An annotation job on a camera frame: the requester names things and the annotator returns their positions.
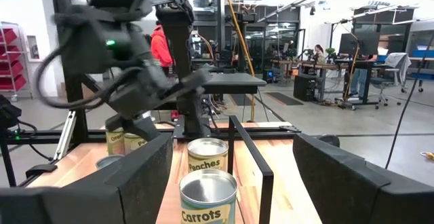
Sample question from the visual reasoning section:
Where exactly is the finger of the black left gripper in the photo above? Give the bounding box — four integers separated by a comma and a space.
104, 113, 161, 143
168, 68, 212, 95

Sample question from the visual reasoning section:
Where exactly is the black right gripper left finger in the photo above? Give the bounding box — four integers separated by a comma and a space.
0, 132, 174, 224

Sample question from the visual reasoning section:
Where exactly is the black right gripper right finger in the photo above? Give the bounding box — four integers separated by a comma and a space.
292, 132, 434, 224

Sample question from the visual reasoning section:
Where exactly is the yellow fruit label can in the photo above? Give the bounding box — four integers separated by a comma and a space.
123, 132, 149, 155

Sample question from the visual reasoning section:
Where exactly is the peaches label can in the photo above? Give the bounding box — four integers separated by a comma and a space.
186, 137, 230, 174

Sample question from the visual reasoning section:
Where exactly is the carrots label can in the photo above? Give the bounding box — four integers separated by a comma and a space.
178, 168, 239, 224

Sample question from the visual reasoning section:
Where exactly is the black side desk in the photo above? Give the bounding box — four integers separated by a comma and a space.
202, 72, 268, 96

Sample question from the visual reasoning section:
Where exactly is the person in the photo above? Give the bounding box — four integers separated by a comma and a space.
348, 52, 372, 98
150, 20, 176, 76
313, 43, 327, 65

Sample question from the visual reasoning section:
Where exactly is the black floor mat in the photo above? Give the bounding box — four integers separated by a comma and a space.
229, 93, 254, 107
263, 91, 305, 107

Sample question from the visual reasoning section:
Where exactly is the black computer tower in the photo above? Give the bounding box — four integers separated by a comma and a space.
292, 73, 322, 102

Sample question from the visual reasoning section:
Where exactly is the black box device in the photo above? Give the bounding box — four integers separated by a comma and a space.
0, 94, 24, 132

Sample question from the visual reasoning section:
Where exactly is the grey office chair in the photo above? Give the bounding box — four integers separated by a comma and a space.
370, 52, 412, 110

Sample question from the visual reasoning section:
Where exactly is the rack with red bins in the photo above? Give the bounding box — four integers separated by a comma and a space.
0, 22, 34, 102

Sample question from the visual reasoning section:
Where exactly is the black monitor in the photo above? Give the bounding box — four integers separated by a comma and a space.
338, 31, 381, 57

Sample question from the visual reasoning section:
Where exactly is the black aluminium rig frame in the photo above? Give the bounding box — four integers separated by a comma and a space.
0, 0, 301, 187

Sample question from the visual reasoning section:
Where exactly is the yellow hanging cable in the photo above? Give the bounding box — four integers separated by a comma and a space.
222, 0, 258, 123

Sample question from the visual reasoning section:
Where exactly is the thin black cable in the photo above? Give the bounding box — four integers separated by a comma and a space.
384, 32, 434, 170

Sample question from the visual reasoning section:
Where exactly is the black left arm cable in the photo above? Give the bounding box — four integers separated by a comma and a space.
33, 42, 143, 110

